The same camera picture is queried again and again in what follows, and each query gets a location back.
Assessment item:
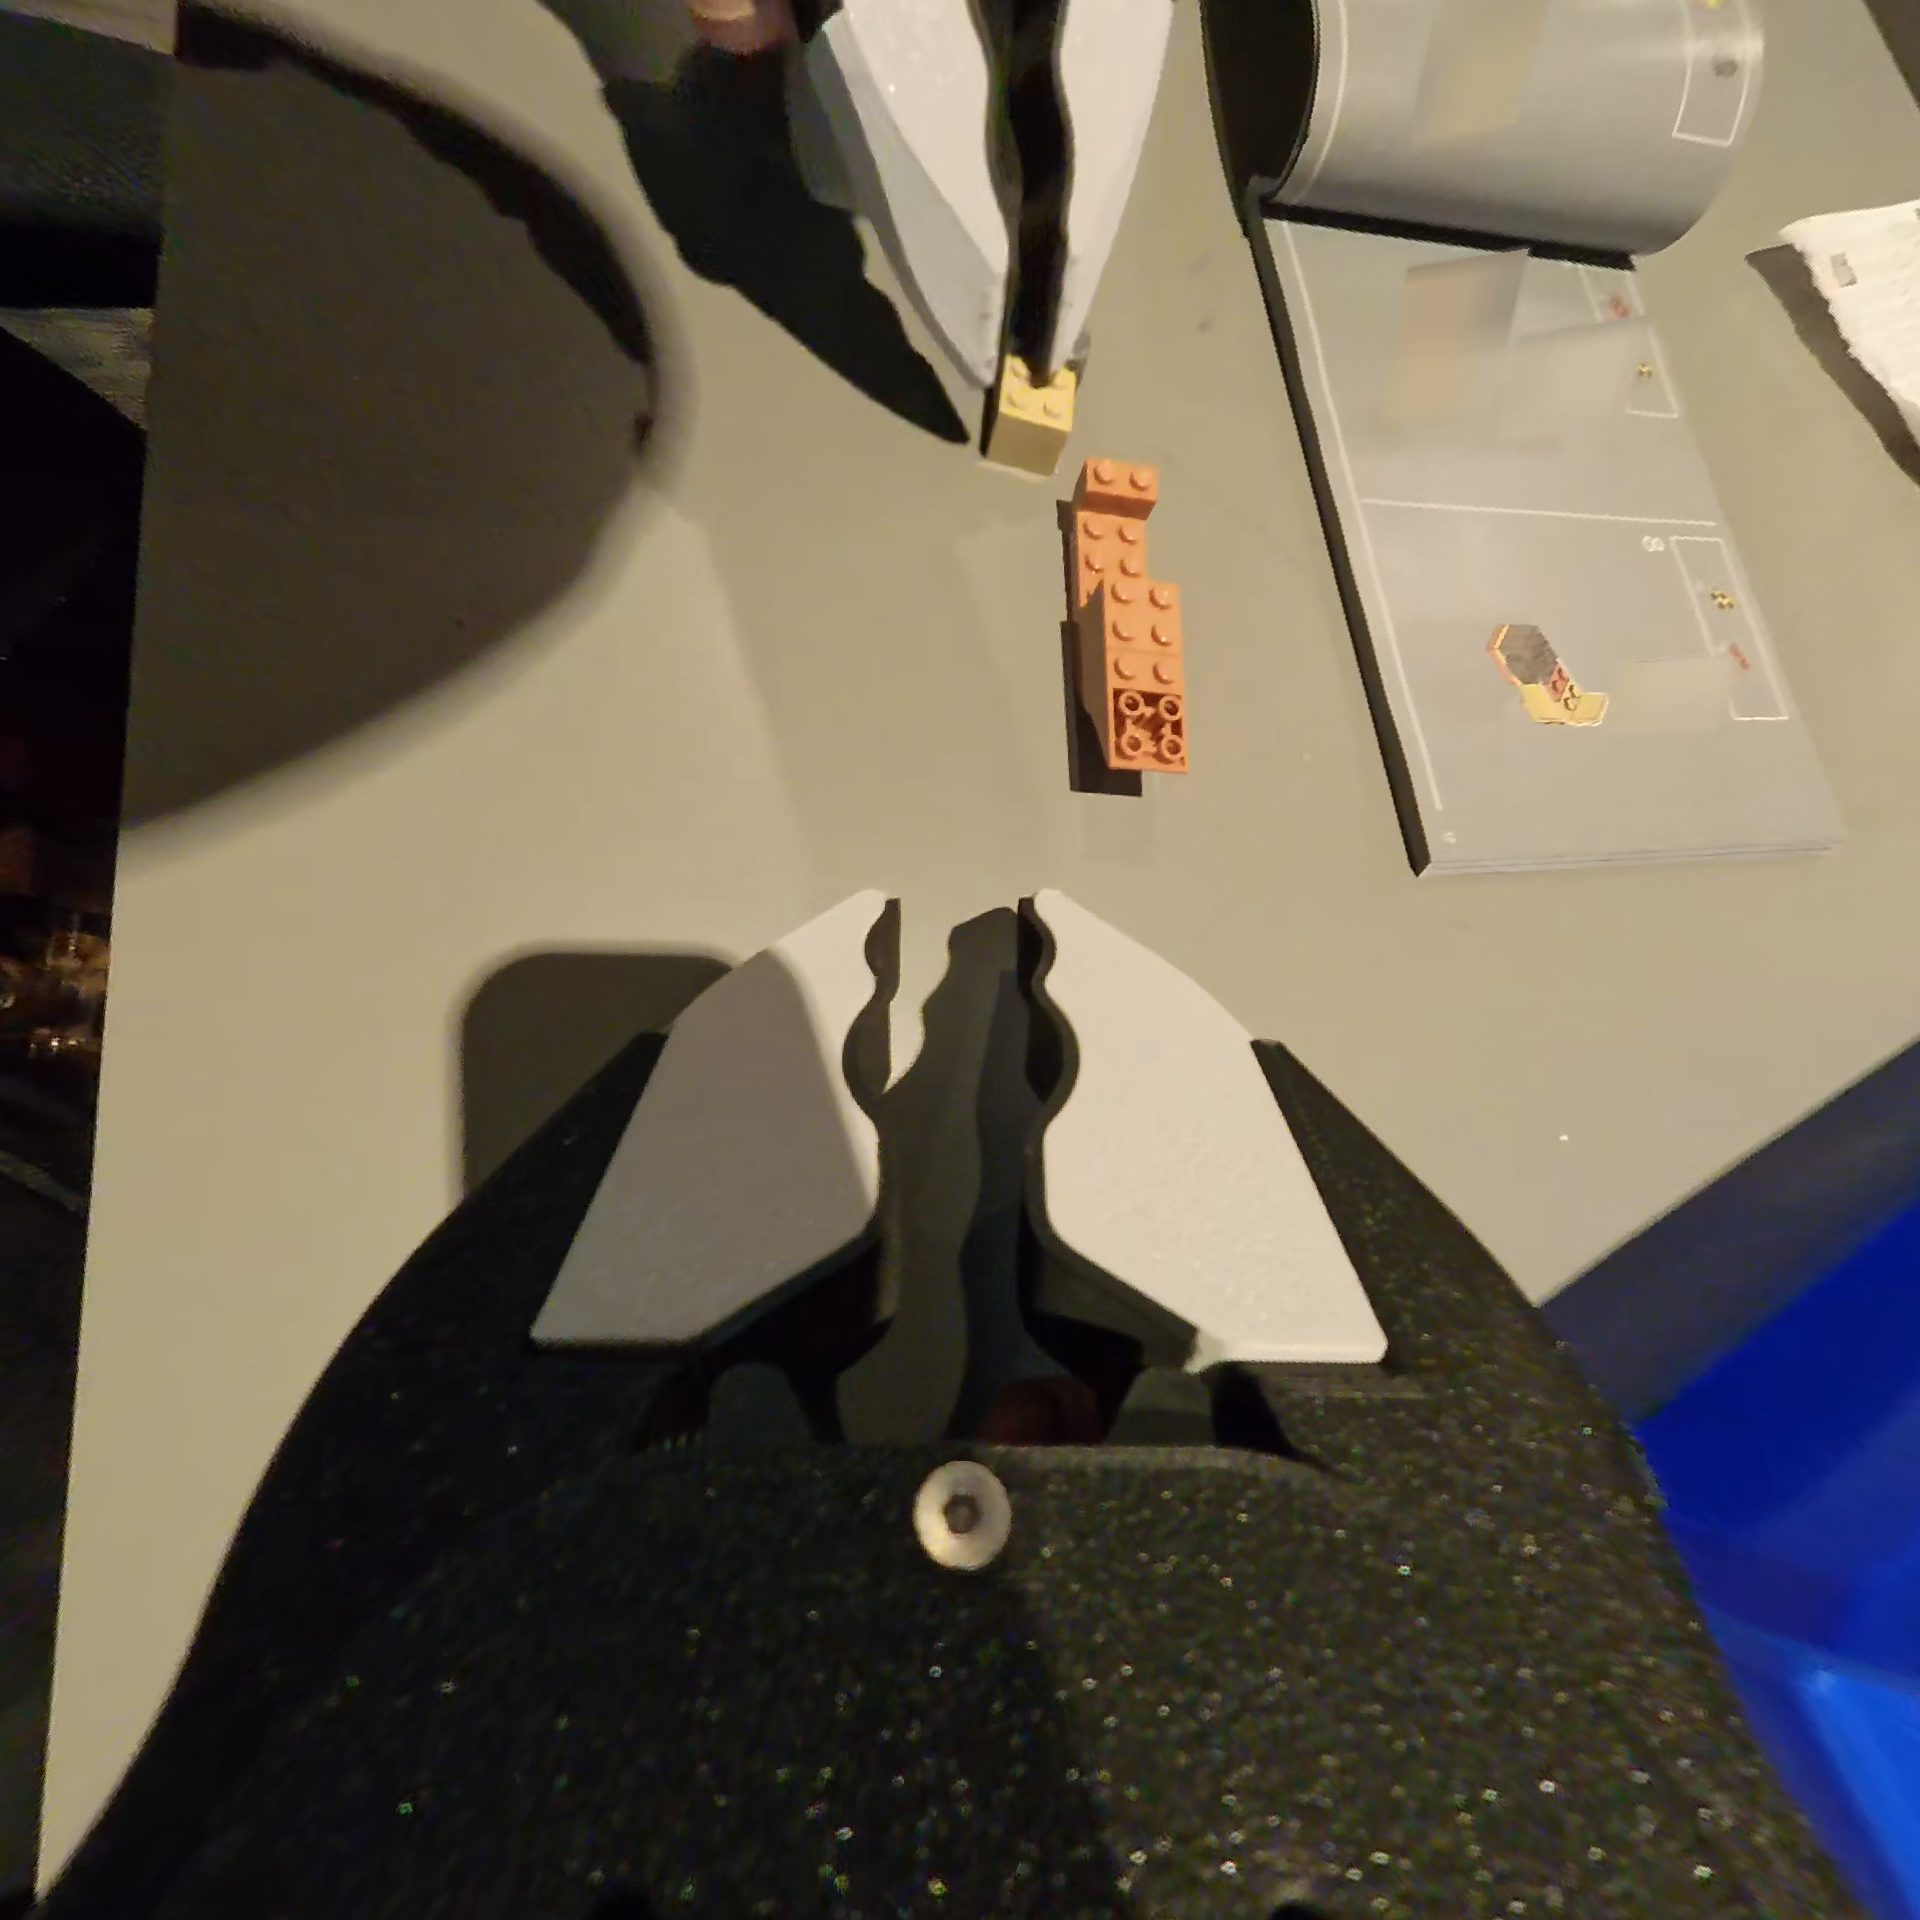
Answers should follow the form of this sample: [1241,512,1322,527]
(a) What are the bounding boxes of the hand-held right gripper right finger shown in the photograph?
[1019,886,1392,1373]

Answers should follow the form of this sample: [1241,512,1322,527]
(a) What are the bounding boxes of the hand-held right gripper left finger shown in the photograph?
[527,888,904,1351]

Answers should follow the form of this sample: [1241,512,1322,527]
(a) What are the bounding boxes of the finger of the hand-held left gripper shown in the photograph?
[800,0,1025,389]
[1046,0,1176,380]

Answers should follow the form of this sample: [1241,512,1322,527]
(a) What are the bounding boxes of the tan toy brick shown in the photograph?
[979,354,1085,481]

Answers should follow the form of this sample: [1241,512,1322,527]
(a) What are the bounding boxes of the blue plastic bin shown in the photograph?
[1542,1043,1920,1920]

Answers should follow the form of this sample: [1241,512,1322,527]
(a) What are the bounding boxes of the grey desk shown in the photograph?
[36,0,1920,1897]

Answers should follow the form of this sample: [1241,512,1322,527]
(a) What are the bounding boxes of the orange brick assembly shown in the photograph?
[1065,456,1195,799]

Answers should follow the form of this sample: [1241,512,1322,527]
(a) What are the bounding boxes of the grey instruction booklet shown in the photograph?
[1239,0,1847,880]

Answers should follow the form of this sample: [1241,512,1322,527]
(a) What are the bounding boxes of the crumpled white paper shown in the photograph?
[1745,200,1920,486]

